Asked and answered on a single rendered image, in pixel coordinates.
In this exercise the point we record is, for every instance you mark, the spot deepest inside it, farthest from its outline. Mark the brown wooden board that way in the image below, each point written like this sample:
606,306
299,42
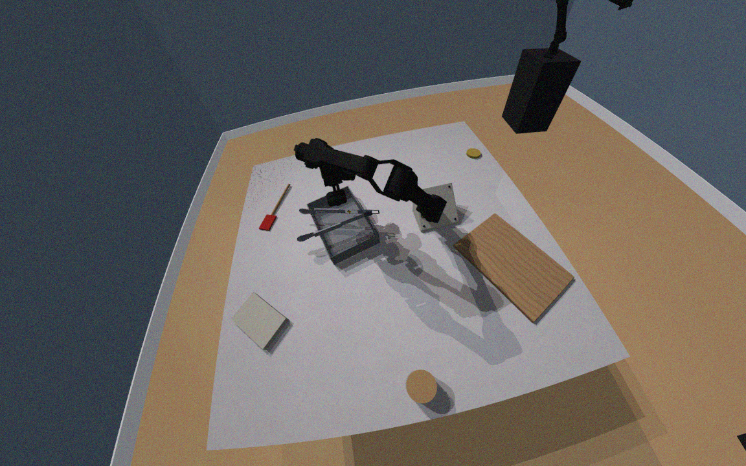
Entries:
521,271

